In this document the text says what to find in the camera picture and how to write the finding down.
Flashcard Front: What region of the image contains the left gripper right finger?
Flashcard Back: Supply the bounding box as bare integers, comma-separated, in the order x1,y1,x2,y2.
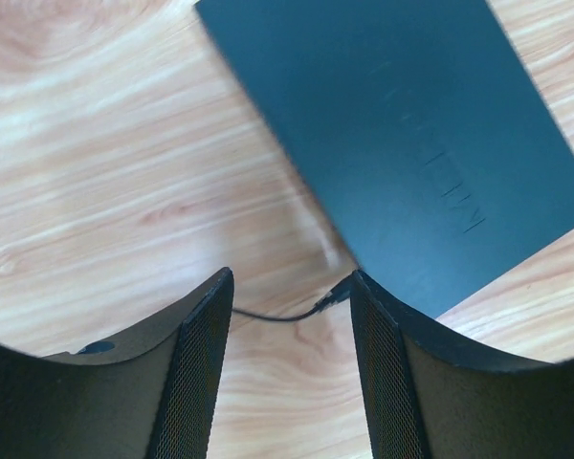
350,271,574,458

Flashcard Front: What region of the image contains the thin black power cable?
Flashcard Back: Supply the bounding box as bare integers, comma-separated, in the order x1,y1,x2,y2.
230,278,352,324

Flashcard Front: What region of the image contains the black network switch box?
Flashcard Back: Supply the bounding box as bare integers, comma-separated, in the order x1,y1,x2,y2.
196,1,574,317

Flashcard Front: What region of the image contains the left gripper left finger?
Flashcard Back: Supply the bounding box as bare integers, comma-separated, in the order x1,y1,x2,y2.
0,268,233,458

